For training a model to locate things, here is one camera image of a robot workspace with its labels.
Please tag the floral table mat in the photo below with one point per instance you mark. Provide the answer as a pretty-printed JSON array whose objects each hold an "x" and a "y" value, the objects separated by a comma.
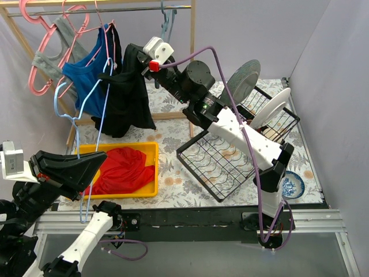
[{"x": 177, "y": 188}]

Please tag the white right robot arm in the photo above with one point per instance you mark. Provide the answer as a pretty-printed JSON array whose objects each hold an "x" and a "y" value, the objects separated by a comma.
[{"x": 219, "y": 115}]

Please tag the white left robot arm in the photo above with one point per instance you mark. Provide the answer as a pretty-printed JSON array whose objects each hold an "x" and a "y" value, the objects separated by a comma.
[{"x": 63, "y": 249}]

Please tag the black wire dish rack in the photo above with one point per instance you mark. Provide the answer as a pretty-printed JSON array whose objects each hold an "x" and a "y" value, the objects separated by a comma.
[{"x": 219, "y": 166}]

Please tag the wooden clothes rack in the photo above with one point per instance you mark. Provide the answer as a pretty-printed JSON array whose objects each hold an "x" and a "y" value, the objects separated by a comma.
[{"x": 25, "y": 45}]

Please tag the light blue hanger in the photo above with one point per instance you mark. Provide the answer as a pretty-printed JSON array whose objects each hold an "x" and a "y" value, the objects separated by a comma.
[{"x": 83, "y": 213}]

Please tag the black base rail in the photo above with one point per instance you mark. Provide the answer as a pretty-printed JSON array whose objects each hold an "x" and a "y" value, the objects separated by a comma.
[{"x": 234, "y": 223}]

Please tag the black tank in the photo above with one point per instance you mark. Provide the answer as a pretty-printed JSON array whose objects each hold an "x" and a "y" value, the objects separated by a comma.
[
  {"x": 116, "y": 50},
  {"x": 127, "y": 103}
]

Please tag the grey tank top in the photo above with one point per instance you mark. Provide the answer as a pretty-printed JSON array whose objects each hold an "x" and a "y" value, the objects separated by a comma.
[{"x": 50, "y": 64}]

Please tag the white plate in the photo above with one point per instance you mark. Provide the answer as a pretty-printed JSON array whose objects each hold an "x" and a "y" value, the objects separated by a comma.
[{"x": 271, "y": 109}]

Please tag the thick pink hanger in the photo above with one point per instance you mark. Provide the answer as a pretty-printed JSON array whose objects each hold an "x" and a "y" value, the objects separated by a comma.
[{"x": 39, "y": 54}]

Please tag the grey-blue hanger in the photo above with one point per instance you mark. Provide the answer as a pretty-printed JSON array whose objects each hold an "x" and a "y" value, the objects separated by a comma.
[{"x": 168, "y": 23}]

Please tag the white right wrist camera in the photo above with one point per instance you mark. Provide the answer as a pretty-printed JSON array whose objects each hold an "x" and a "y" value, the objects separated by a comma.
[{"x": 159, "y": 51}]

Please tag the cream bowl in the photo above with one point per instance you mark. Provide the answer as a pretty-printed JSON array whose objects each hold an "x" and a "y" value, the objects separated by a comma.
[{"x": 272, "y": 135}]

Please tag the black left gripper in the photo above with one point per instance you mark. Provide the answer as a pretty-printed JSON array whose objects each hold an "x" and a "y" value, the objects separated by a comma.
[{"x": 37, "y": 168}]

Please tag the thin pink hanger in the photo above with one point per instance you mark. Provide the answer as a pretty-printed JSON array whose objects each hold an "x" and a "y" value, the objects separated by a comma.
[
  {"x": 75, "y": 51},
  {"x": 93, "y": 61}
]

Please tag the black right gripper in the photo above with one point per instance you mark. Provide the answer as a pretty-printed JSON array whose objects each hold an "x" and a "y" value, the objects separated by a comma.
[{"x": 144, "y": 61}]

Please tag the grey patterned plate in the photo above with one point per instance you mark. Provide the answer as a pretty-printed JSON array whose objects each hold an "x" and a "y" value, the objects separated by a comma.
[{"x": 243, "y": 81}]

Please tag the blue white porcelain bowl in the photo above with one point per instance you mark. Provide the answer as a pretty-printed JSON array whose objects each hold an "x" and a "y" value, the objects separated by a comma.
[{"x": 293, "y": 186}]

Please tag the red tank top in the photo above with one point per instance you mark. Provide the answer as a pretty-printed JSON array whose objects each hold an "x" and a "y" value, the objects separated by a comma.
[{"x": 123, "y": 172}]

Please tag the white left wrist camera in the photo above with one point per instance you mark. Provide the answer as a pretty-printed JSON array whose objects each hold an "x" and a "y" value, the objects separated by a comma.
[{"x": 13, "y": 165}]

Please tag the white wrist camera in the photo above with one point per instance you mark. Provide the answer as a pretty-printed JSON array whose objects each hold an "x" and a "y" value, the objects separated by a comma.
[
  {"x": 159, "y": 51},
  {"x": 13, "y": 165}
]

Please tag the blue tank top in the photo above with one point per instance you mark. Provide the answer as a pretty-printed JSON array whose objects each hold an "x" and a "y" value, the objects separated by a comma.
[{"x": 83, "y": 83}]

